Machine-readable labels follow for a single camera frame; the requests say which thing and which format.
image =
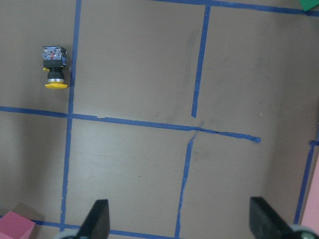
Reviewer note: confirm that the pink plastic bin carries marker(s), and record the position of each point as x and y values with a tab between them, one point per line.
310	206

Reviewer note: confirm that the pink cube front centre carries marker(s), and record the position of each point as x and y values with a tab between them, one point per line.
15	226

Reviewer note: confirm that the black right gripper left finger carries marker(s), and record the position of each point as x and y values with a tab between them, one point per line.
97	223

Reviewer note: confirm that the yellow push button switch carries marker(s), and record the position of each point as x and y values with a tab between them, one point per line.
54	62

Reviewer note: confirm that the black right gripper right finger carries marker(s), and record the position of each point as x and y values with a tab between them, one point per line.
265	223

